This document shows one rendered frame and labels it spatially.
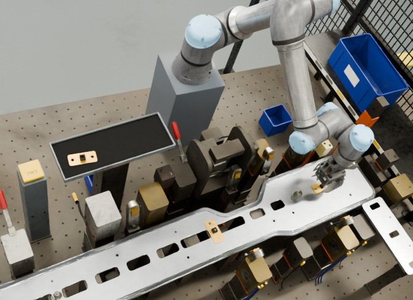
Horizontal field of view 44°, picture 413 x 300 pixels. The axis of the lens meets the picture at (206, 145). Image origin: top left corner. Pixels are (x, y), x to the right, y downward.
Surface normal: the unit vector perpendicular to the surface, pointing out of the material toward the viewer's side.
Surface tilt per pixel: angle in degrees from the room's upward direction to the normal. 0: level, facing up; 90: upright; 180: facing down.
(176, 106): 90
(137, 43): 0
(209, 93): 90
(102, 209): 0
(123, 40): 0
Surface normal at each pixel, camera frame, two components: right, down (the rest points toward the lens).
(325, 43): 0.22, -0.52
